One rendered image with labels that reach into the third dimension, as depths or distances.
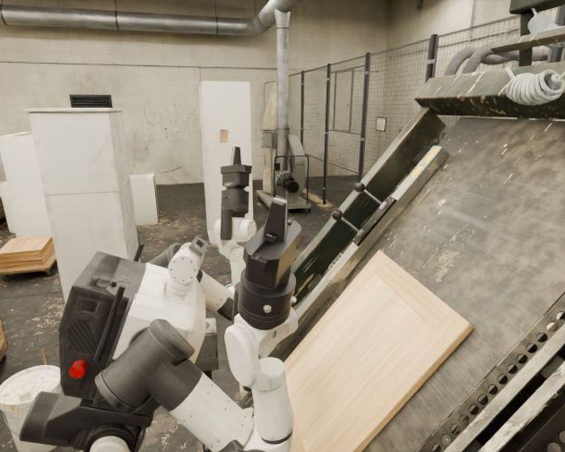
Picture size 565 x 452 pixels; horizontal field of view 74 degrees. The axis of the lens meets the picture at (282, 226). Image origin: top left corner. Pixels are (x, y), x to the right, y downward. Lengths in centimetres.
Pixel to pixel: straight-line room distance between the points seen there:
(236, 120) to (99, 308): 416
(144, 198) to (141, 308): 535
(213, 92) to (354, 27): 607
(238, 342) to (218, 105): 434
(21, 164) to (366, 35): 798
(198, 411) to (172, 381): 7
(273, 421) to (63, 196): 302
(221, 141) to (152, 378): 426
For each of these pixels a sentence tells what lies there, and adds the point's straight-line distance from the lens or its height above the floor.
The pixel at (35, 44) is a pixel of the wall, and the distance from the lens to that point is 964.
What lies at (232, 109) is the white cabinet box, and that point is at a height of 172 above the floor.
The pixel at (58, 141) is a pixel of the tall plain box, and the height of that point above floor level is 151.
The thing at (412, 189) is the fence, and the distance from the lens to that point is 132.
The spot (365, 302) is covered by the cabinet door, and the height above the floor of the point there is 122.
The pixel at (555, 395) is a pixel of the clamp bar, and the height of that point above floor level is 136.
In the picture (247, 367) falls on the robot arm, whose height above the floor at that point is 136.
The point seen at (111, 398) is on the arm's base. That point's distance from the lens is 77.
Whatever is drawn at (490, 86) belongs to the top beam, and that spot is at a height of 182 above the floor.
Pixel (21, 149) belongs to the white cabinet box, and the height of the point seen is 129.
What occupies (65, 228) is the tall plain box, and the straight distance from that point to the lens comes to 361.
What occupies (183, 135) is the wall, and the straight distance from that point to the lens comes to 925.
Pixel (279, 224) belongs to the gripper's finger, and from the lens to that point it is 53.
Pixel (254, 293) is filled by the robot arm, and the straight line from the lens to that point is 57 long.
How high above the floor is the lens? 177
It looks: 18 degrees down
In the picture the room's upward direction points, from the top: straight up
